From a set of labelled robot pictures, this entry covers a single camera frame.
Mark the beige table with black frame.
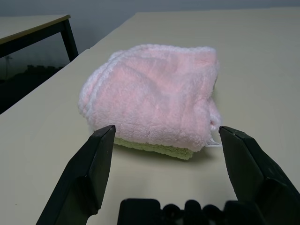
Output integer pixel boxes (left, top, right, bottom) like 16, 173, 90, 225
0, 14, 79, 63

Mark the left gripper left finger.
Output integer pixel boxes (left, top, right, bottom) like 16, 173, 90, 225
35, 125, 116, 225

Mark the pink terry towel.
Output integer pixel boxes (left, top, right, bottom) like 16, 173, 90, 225
78, 43, 223, 152

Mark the green folded towel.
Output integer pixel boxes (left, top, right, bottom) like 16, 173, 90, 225
113, 77, 220, 161

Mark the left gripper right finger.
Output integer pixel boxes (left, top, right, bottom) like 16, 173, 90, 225
218, 126, 300, 225

